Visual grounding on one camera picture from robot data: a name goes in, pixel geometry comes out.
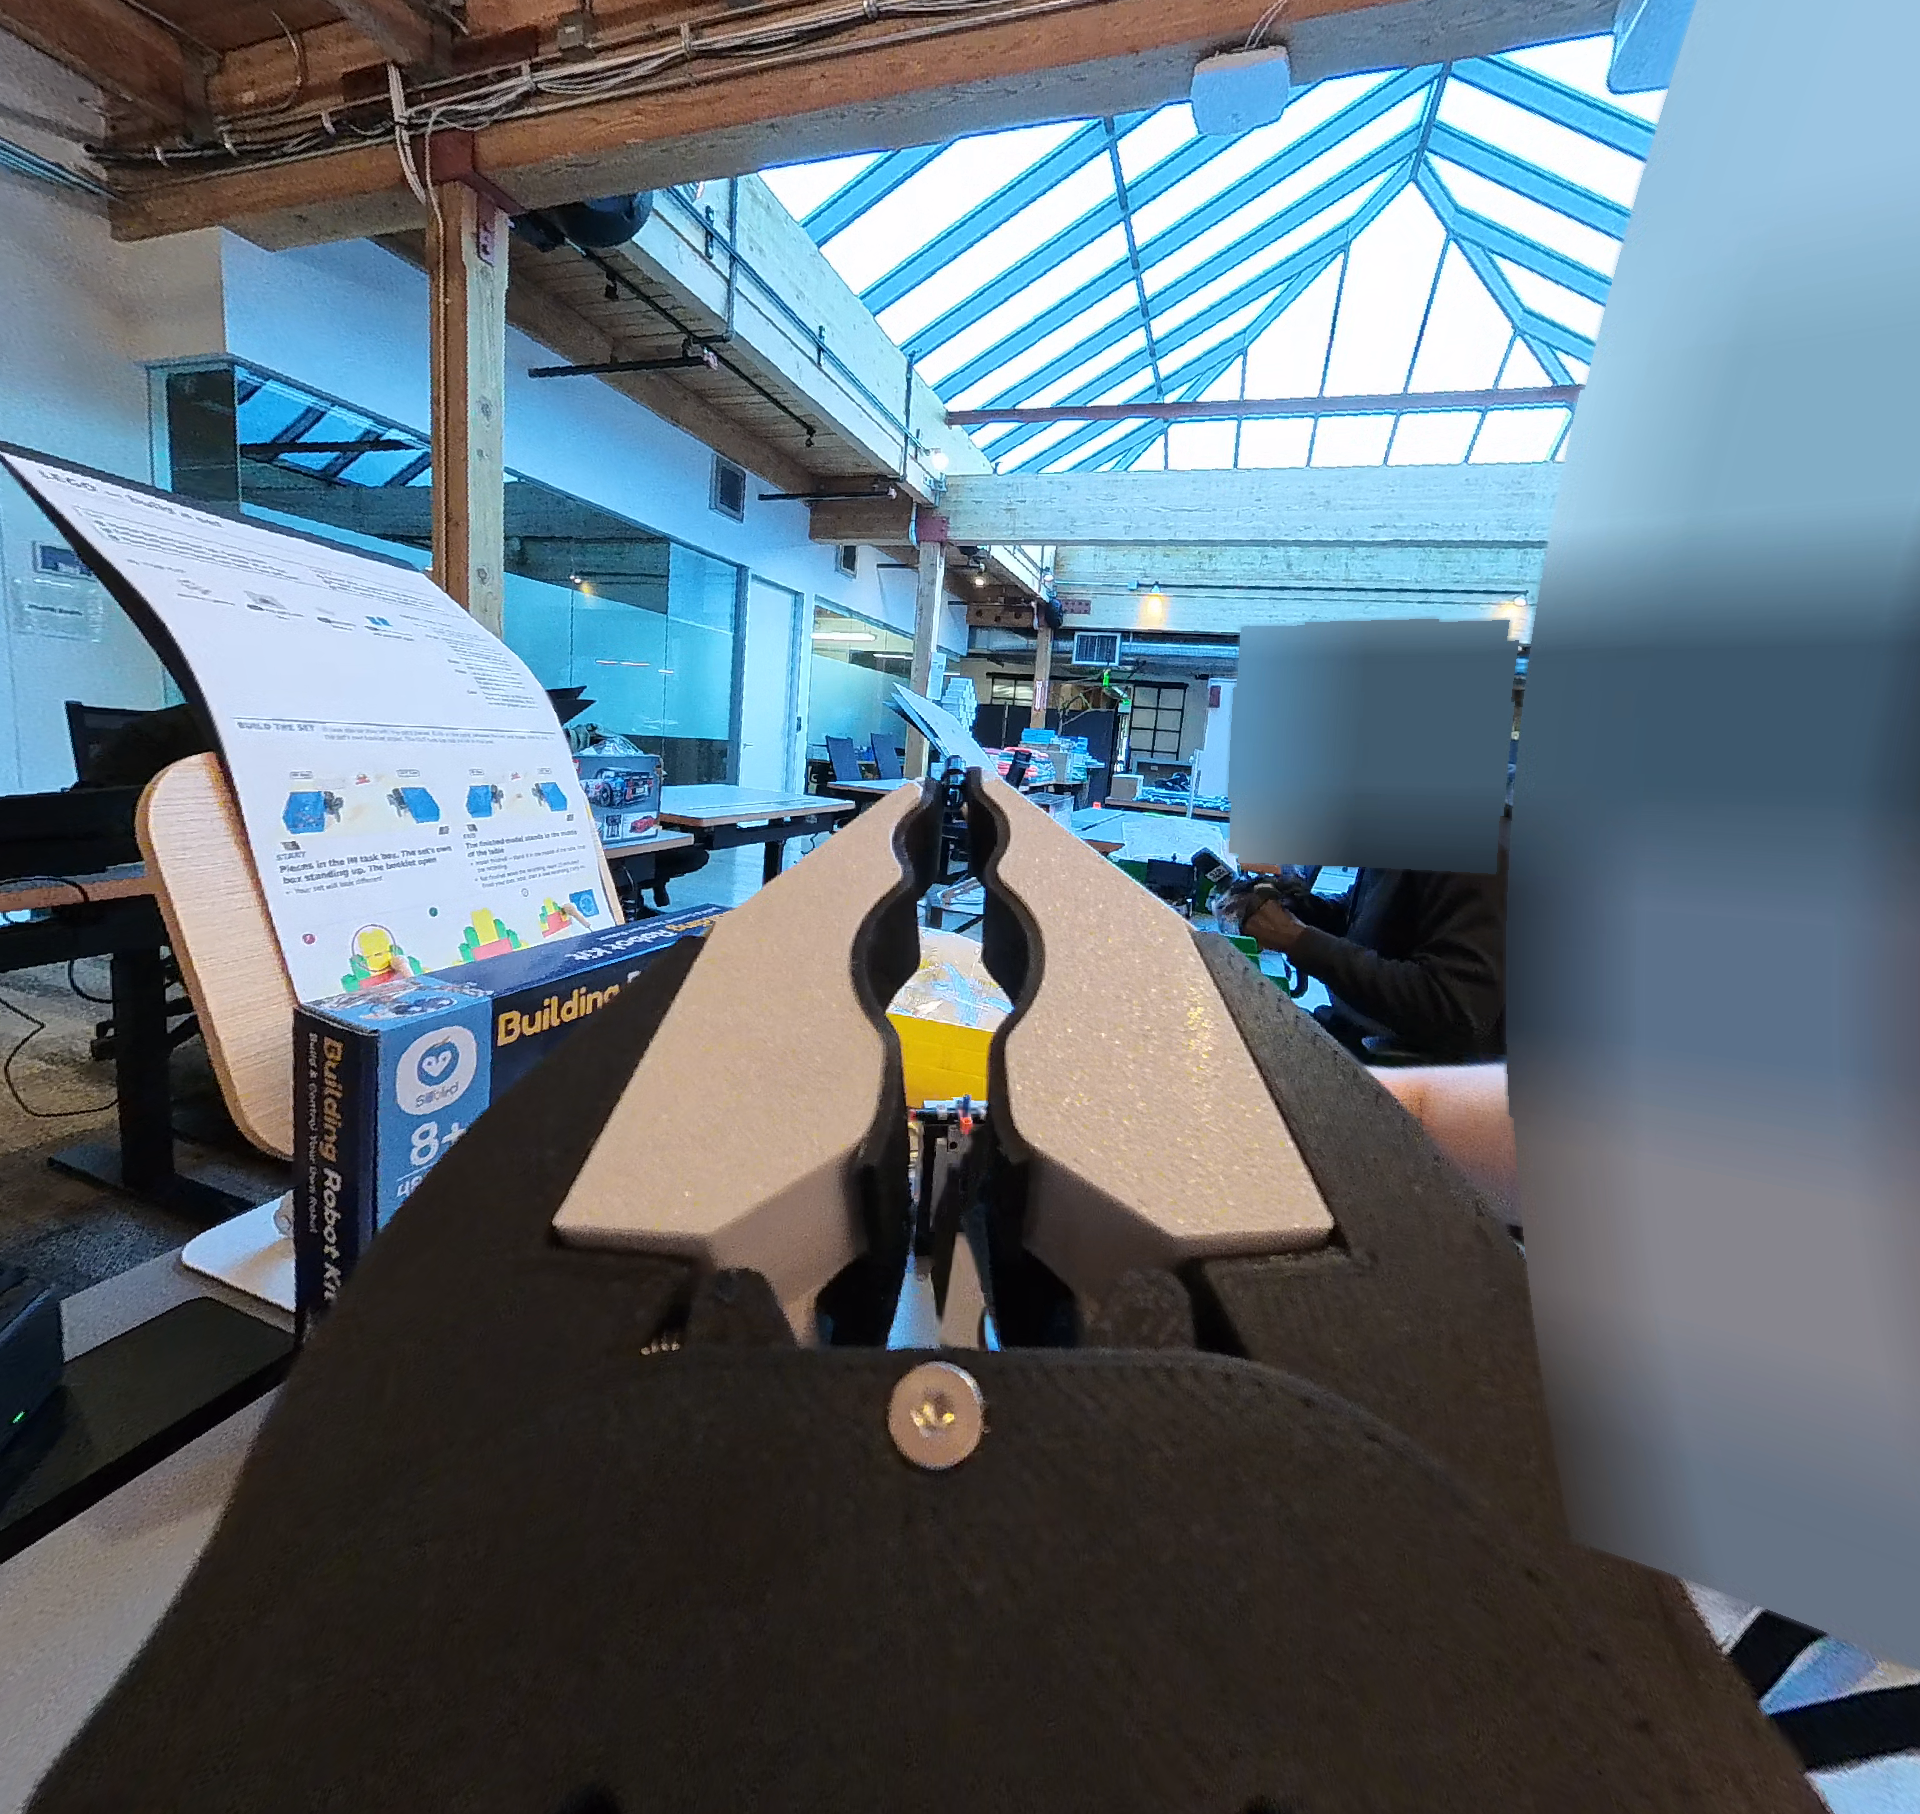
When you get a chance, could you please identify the wooden top desk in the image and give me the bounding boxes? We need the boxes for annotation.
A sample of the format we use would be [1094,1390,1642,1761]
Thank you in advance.
[661,784,856,930]

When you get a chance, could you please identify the yellow bin of clear bags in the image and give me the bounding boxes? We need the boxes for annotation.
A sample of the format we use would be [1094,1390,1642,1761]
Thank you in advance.
[886,930,1010,1112]

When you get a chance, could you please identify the white ceiling device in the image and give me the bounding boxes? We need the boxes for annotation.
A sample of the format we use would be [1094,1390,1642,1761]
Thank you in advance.
[1189,44,1295,135]

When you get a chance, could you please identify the wooden sheet stand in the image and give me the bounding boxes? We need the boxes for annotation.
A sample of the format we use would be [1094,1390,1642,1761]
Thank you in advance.
[135,753,309,1318]

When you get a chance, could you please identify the grey office desk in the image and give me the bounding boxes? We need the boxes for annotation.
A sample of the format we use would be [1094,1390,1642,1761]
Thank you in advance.
[0,860,286,1223]

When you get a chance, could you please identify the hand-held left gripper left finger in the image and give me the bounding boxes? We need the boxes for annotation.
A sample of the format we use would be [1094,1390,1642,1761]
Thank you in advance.
[549,776,944,1350]

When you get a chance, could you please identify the black toy motor block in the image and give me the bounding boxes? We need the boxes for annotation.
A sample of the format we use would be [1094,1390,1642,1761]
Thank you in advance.
[914,1092,999,1350]

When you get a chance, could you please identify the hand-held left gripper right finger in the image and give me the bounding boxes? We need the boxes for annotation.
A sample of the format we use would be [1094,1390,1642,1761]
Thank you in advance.
[960,766,1339,1350]

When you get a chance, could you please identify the black desk mat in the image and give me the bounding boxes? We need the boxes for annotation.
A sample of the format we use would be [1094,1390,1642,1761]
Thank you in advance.
[0,1296,303,1563]

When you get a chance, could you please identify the clear plastic bags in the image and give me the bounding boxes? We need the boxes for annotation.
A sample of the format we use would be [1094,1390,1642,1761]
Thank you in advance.
[901,930,1010,1027]

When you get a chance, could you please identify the white instruction sheet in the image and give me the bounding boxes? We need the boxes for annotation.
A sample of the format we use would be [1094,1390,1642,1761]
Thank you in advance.
[0,445,624,1004]

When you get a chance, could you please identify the black electronic device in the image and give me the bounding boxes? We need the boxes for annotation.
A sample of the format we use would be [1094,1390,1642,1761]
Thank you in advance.
[0,1262,68,1509]

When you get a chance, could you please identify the black white striped cloth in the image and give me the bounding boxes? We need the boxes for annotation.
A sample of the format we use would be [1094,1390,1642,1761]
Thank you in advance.
[1680,1574,1920,1814]

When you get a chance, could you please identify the blue toy kit box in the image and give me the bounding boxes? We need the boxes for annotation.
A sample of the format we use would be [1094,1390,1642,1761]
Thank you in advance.
[292,903,737,1344]

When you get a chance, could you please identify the person's right forearm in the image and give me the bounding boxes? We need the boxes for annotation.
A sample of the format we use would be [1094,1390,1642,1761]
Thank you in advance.
[1369,1061,1522,1223]

